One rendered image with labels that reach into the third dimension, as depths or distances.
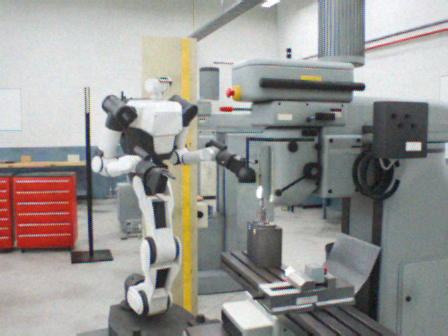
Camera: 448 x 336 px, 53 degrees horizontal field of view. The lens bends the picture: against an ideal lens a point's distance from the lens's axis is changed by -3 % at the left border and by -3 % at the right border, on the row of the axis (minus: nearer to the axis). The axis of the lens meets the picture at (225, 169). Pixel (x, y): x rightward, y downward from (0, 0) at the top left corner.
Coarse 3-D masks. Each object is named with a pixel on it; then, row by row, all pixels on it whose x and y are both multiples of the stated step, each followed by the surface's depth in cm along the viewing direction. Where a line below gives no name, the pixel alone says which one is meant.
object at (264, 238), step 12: (252, 228) 226; (264, 228) 218; (276, 228) 218; (252, 240) 227; (264, 240) 217; (276, 240) 218; (252, 252) 227; (264, 252) 218; (276, 252) 219; (264, 264) 218; (276, 264) 219
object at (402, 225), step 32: (416, 160) 192; (384, 192) 191; (416, 192) 193; (352, 224) 213; (384, 224) 191; (416, 224) 194; (384, 256) 193; (416, 256) 195; (384, 288) 194; (416, 288) 195; (384, 320) 194; (416, 320) 196
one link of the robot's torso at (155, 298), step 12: (144, 240) 232; (144, 252) 230; (180, 252) 237; (144, 264) 231; (156, 264) 237; (168, 264) 237; (156, 276) 233; (168, 276) 241; (144, 288) 246; (156, 288) 245; (168, 288) 242; (144, 300) 243; (156, 300) 242; (168, 300) 248; (144, 312) 244; (156, 312) 246
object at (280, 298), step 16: (272, 288) 171; (288, 288) 173; (320, 288) 170; (336, 288) 170; (352, 288) 172; (272, 304) 163; (288, 304) 165; (304, 304) 167; (320, 304) 168; (336, 304) 169; (352, 304) 171
